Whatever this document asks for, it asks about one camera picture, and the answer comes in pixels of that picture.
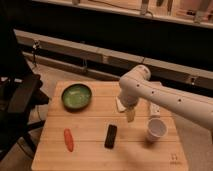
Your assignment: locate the green round bowl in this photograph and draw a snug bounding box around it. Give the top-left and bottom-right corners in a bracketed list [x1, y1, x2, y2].
[61, 83, 92, 110]

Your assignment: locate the yellow stick end effector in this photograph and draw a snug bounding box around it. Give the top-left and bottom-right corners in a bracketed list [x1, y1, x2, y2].
[126, 107, 135, 122]

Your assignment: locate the white paper cup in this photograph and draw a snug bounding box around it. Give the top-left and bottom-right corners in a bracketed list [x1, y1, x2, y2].
[146, 118, 167, 142]

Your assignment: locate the black office chair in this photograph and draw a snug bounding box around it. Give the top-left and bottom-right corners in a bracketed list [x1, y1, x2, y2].
[0, 24, 49, 161]

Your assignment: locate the wooden table board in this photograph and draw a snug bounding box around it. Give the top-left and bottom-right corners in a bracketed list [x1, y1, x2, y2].
[32, 81, 188, 171]

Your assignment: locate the white block object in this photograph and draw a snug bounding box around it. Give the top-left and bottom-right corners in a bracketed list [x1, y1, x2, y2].
[150, 103, 160, 117]

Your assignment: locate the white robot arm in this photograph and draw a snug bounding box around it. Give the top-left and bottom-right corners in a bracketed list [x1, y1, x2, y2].
[118, 65, 213, 132]

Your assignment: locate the black rectangular remote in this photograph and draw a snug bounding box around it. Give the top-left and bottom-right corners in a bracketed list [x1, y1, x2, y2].
[104, 125, 117, 149]

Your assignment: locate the orange carrot toy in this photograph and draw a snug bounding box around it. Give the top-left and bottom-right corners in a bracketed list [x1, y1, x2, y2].
[64, 129, 74, 152]

